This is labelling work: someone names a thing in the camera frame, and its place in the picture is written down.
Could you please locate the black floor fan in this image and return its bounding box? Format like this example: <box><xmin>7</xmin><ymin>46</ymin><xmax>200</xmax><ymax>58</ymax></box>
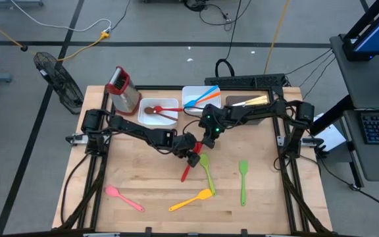
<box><xmin>32</xmin><ymin>51</ymin><xmax>86</xmax><ymax>115</ymax></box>

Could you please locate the grey cart base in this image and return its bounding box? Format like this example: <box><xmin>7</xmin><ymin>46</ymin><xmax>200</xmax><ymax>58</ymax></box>
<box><xmin>0</xmin><ymin>0</ymin><xmax>45</xmax><ymax>8</ymax></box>

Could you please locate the blue silicone spatula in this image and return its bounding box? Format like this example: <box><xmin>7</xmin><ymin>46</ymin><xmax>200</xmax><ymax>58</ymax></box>
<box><xmin>183</xmin><ymin>85</ymin><xmax>220</xmax><ymax>109</ymax></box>

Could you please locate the black perforated power strip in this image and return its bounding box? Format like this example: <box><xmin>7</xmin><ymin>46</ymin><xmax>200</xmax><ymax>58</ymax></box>
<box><xmin>203</xmin><ymin>73</ymin><xmax>288</xmax><ymax>89</ymax></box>

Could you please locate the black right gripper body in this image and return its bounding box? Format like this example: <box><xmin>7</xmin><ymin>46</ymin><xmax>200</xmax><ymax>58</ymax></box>
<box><xmin>198</xmin><ymin>103</ymin><xmax>230</xmax><ymax>136</ymax></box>

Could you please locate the white flat panel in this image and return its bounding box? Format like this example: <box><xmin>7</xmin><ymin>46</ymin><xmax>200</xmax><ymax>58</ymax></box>
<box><xmin>307</xmin><ymin>113</ymin><xmax>347</xmax><ymax>153</ymax></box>

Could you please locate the black floor cable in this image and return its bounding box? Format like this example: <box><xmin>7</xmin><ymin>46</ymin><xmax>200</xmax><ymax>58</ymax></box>
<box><xmin>182</xmin><ymin>0</ymin><xmax>253</xmax><ymax>28</ymax></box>
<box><xmin>317</xmin><ymin>154</ymin><xmax>379</xmax><ymax>215</ymax></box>

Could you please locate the black coiled cable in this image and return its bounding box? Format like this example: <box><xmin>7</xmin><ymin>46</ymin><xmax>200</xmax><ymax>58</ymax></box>
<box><xmin>214</xmin><ymin>0</ymin><xmax>242</xmax><ymax>78</ymax></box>

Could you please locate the cream handled table knife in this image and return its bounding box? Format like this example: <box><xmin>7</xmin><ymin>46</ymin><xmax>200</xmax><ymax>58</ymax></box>
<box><xmin>243</xmin><ymin>99</ymin><xmax>269</xmax><ymax>107</ymax></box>
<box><xmin>240</xmin><ymin>95</ymin><xmax>268</xmax><ymax>105</ymax></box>

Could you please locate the pink silicone spatula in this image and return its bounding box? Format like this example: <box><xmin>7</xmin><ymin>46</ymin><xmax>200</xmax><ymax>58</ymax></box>
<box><xmin>105</xmin><ymin>185</ymin><xmax>145</xmax><ymax>213</ymax></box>

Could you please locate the red silicone spatula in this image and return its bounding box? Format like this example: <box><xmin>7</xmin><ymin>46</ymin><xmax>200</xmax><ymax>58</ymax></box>
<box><xmin>180</xmin><ymin>142</ymin><xmax>204</xmax><ymax>183</ymax></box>

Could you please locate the yellow silicone spatula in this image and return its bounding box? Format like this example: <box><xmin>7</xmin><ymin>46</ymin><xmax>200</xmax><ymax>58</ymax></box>
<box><xmin>168</xmin><ymin>188</ymin><xmax>214</xmax><ymax>212</ymax></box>

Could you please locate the brown spoon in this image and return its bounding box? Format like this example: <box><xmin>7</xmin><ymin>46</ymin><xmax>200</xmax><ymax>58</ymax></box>
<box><xmin>143</xmin><ymin>107</ymin><xmax>179</xmax><ymax>122</ymax></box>

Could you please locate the steel box grater red trim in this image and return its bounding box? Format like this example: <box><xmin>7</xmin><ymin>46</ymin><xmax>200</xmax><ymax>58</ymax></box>
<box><xmin>105</xmin><ymin>65</ymin><xmax>143</xmax><ymax>117</ymax></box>

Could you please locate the black computer monitor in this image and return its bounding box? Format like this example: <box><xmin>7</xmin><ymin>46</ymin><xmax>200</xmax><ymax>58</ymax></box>
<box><xmin>341</xmin><ymin>0</ymin><xmax>379</xmax><ymax>63</ymax></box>

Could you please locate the lime green silicone spoon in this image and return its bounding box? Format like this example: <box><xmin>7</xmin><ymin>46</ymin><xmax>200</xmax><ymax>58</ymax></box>
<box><xmin>198</xmin><ymin>153</ymin><xmax>216</xmax><ymax>197</ymax></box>

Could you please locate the green silicone spatula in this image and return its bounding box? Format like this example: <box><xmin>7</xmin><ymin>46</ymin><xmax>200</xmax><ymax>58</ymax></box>
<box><xmin>239</xmin><ymin>159</ymin><xmax>249</xmax><ymax>207</ymax></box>

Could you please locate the white cable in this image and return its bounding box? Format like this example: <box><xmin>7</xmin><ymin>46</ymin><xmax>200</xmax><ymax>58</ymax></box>
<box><xmin>10</xmin><ymin>0</ymin><xmax>113</xmax><ymax>34</ymax></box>

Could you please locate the dark grey keyboard desk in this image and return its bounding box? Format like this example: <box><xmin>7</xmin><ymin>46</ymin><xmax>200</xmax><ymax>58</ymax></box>
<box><xmin>313</xmin><ymin>95</ymin><xmax>379</xmax><ymax>189</ymax></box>

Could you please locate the white plastic bin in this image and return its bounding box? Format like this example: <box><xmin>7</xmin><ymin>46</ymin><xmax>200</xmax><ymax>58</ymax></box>
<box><xmin>138</xmin><ymin>97</ymin><xmax>181</xmax><ymax>129</ymax></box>
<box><xmin>181</xmin><ymin>86</ymin><xmax>222</xmax><ymax>117</ymax></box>

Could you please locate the orange silicone spoon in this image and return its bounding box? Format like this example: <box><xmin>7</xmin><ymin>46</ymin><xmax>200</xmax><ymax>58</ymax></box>
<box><xmin>194</xmin><ymin>92</ymin><xmax>222</xmax><ymax>105</ymax></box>

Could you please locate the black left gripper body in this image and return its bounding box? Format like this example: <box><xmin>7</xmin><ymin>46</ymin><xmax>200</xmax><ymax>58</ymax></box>
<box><xmin>172</xmin><ymin>132</ymin><xmax>199</xmax><ymax>154</ymax></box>

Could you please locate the grey translucent plastic bin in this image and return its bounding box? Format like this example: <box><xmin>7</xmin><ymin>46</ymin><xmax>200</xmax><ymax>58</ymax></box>
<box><xmin>225</xmin><ymin>95</ymin><xmax>270</xmax><ymax>126</ymax></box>

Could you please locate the red silicone spoon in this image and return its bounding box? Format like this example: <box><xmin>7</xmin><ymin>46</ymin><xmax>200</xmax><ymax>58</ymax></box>
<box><xmin>152</xmin><ymin>105</ymin><xmax>184</xmax><ymax>114</ymax></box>

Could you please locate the yellow cable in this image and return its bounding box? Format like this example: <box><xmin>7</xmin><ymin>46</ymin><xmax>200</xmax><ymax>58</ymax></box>
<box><xmin>263</xmin><ymin>0</ymin><xmax>291</xmax><ymax>76</ymax></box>
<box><xmin>0</xmin><ymin>11</ymin><xmax>111</xmax><ymax>63</ymax></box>

